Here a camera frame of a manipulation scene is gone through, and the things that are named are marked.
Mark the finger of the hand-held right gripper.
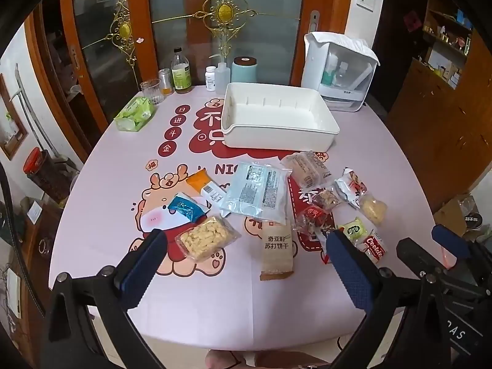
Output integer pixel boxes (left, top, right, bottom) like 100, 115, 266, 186
396, 238, 439, 277
431, 224, 473, 260

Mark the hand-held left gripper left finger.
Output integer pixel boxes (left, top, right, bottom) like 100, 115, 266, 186
48, 228, 169, 369

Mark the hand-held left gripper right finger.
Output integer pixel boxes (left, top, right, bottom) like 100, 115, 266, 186
326, 230, 446, 369

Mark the clear yellow cracker packet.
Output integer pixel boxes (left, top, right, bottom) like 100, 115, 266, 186
175, 216, 242, 264

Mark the small blue packet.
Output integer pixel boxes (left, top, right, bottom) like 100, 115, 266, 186
168, 192, 211, 224

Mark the red white biscuit packet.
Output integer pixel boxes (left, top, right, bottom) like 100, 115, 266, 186
334, 168, 388, 225

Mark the orange and white packet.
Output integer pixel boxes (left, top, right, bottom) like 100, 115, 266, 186
185, 170, 228, 210

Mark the clear bread packet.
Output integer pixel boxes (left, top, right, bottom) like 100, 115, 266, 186
280, 152, 333, 192

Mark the large light blue packet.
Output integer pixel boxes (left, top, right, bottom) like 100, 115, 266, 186
219, 161, 293, 225

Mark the white plastic bin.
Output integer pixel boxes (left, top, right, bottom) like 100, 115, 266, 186
222, 82, 341, 151

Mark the cardboard box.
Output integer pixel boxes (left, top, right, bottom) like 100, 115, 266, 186
434, 194, 481, 239

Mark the red cookie packet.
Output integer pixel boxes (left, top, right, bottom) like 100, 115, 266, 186
355, 231, 388, 264

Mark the small green packet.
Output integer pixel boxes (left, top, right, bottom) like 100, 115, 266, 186
336, 216, 370, 244

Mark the red candy packet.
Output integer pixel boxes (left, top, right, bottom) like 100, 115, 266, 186
295, 204, 331, 241

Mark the brown cracker packet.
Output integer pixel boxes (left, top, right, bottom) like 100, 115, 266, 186
252, 217, 296, 282

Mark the clear nut snack packet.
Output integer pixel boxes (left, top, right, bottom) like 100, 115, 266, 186
311, 188, 343, 212

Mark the wooden cabinet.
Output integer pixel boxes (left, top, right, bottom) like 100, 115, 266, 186
386, 58, 492, 212

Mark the red lid jar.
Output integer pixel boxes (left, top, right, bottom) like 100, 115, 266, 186
22, 147, 70, 204

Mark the green tissue pack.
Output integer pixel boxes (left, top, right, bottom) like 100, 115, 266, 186
114, 97, 157, 132

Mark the ribbed glass cup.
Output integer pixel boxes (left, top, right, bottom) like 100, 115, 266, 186
140, 79, 163, 105

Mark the small glass jar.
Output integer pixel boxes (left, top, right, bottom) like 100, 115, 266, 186
159, 68, 173, 96

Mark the grey metal rod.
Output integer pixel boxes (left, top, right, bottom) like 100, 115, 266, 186
14, 65, 52, 154

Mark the green label bottle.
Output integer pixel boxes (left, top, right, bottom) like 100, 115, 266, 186
171, 48, 193, 94

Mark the clear squeeze bottle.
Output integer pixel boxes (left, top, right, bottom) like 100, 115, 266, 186
209, 54, 231, 95

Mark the white sterilizer cabinet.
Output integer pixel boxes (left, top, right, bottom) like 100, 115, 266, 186
300, 31, 381, 113

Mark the teal canister brown lid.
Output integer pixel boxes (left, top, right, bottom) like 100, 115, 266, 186
231, 56, 259, 85

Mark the wooden glass door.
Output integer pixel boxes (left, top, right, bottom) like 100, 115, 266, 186
33, 0, 354, 162

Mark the wooden picture frame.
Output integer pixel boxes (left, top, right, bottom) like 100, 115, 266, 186
0, 73, 29, 160

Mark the wooden wall shelf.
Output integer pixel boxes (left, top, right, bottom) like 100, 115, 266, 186
417, 0, 475, 89

